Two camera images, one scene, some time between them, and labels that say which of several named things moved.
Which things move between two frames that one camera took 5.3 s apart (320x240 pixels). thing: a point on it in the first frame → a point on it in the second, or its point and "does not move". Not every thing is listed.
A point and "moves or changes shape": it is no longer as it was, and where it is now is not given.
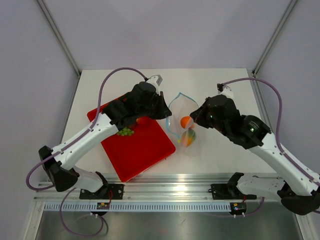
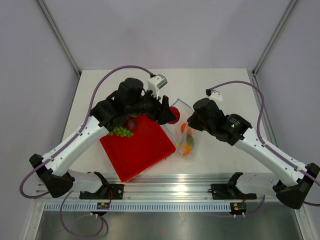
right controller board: (239, 207) does not move
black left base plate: (110, 191) does not move
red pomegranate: (143, 121) → (176, 111)
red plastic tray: (130, 156) does not move
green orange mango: (188, 137) → (189, 145)
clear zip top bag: (179, 122) moves or changes shape
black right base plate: (224, 191) does not move
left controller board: (103, 205) does not move
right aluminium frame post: (292, 4) does not move
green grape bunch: (126, 131) does not move
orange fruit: (186, 122) moves or changes shape
